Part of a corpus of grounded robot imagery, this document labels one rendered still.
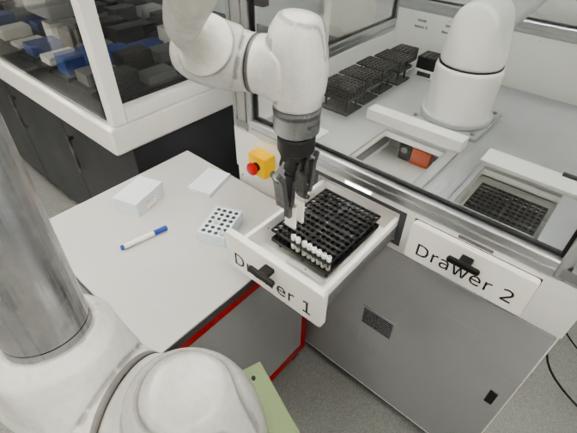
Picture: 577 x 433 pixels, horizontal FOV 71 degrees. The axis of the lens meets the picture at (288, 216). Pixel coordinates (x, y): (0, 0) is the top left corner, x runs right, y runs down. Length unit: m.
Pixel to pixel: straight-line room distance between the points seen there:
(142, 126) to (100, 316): 1.04
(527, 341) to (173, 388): 0.86
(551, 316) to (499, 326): 0.13
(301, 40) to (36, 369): 0.56
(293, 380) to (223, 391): 1.29
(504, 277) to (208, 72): 0.74
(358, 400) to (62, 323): 1.38
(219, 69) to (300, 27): 0.15
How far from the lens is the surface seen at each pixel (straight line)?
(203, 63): 0.72
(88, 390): 0.58
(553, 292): 1.02
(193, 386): 0.50
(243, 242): 0.93
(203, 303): 1.04
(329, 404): 1.74
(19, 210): 0.46
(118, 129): 1.50
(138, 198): 1.30
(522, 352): 1.17
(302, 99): 0.71
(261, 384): 0.79
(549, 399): 2.03
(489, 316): 1.13
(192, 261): 1.13
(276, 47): 0.69
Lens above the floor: 1.58
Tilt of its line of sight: 41 degrees down
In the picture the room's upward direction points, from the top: 1 degrees clockwise
